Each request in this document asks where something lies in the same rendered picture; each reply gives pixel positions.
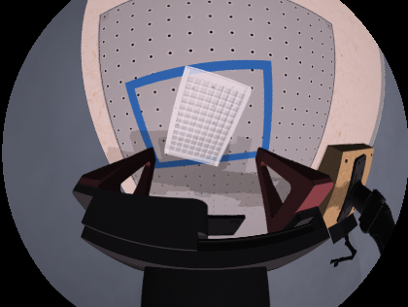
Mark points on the blue tape outline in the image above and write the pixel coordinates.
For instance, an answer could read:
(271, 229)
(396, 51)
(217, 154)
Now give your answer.
(210, 67)

